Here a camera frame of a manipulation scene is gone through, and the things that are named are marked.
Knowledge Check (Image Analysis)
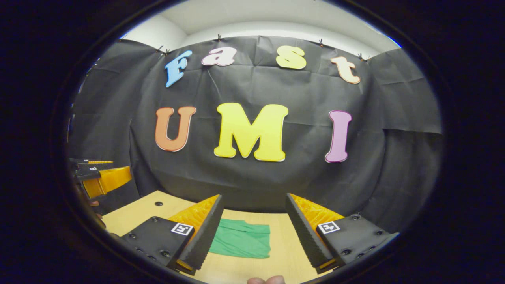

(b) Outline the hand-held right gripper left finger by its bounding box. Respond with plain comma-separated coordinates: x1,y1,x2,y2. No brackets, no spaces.
118,194,224,276

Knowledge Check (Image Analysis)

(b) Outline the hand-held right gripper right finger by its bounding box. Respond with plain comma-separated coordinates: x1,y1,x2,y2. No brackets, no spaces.
286,192,400,275

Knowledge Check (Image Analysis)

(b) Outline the green T-shirt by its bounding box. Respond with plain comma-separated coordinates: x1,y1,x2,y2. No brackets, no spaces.
208,218,272,259

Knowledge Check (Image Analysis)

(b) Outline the black backdrop cloth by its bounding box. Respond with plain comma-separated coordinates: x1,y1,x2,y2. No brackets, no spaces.
69,35,443,233

